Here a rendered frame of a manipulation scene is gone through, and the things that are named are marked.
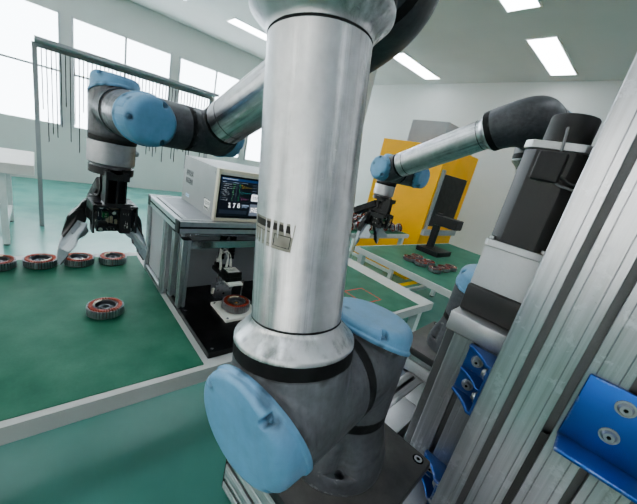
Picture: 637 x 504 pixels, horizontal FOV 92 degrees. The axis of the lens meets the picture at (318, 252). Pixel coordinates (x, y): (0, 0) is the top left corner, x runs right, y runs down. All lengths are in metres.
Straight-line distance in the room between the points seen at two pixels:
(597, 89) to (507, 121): 5.46
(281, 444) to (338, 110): 0.25
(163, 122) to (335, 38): 0.35
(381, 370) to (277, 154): 0.26
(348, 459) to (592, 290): 0.35
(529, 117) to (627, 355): 0.54
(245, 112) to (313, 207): 0.32
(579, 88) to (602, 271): 5.94
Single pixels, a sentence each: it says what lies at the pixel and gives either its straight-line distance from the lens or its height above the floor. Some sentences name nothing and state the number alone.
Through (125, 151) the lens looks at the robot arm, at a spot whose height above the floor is 1.37.
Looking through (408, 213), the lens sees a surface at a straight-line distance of 4.79.
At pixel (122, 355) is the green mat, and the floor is 0.75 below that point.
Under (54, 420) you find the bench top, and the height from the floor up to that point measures 0.72.
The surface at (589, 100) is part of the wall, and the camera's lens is 6.27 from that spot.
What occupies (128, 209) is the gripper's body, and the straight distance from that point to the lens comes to 0.68.
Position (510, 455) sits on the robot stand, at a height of 1.12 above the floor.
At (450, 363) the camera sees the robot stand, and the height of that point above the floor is 1.16.
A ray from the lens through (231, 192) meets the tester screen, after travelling 1.29.
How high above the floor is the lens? 1.44
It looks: 17 degrees down
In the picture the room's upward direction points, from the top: 13 degrees clockwise
